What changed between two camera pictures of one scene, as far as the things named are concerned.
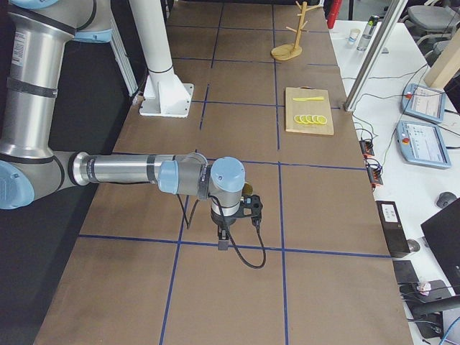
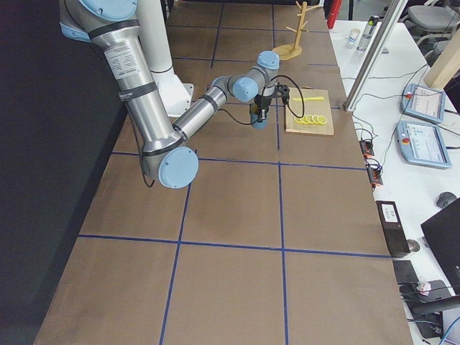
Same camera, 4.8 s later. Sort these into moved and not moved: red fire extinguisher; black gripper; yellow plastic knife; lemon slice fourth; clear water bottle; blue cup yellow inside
Moved: black gripper; blue cup yellow inside
Not moved: red fire extinguisher; clear water bottle; lemon slice fourth; yellow plastic knife
